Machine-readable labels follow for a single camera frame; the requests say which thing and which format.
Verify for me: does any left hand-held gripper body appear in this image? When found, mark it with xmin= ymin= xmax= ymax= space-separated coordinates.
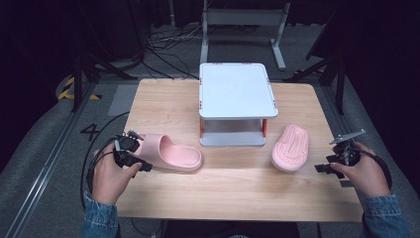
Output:
xmin=113 ymin=129 xmax=147 ymax=170

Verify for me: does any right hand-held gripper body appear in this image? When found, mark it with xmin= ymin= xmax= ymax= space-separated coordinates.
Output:
xmin=328 ymin=129 xmax=362 ymax=168

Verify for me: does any pink slipper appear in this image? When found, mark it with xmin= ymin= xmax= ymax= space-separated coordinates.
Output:
xmin=133 ymin=132 xmax=204 ymax=174
xmin=270 ymin=123 xmax=311 ymax=174

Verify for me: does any white two-tier shoe rack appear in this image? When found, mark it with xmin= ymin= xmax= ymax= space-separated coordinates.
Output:
xmin=197 ymin=61 xmax=279 ymax=148

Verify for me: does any person's right hand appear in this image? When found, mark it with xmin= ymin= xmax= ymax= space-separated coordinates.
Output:
xmin=329 ymin=141 xmax=392 ymax=198

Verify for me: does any person's left hand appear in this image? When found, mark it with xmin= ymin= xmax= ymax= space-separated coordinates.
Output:
xmin=91 ymin=143 xmax=144 ymax=206

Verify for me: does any black metal stand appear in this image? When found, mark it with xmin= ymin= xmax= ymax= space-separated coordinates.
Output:
xmin=282 ymin=54 xmax=349 ymax=116
xmin=71 ymin=51 xmax=139 ymax=113

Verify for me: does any yellow black floor tape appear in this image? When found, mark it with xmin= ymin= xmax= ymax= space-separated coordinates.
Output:
xmin=56 ymin=75 xmax=102 ymax=101

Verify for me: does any grey metal stand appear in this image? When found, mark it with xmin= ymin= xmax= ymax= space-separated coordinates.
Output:
xmin=199 ymin=0 xmax=292 ymax=71

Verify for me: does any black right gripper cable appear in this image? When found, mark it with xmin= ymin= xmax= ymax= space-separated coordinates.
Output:
xmin=358 ymin=149 xmax=393 ymax=192

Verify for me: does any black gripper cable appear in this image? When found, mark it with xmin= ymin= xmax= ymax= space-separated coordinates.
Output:
xmin=358 ymin=149 xmax=393 ymax=192
xmin=79 ymin=110 xmax=131 ymax=212

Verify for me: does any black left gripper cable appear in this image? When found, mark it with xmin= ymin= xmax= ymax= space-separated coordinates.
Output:
xmin=79 ymin=110 xmax=131 ymax=212

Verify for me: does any bundle of floor cables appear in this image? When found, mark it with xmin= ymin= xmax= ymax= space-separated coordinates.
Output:
xmin=141 ymin=22 xmax=203 ymax=80

